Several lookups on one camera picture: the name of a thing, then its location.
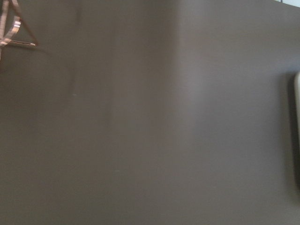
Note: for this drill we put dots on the copper wire bottle rack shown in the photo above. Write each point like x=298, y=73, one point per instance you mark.
x=6, y=37

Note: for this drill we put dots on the cream rabbit tray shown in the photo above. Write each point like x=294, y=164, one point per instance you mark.
x=297, y=106

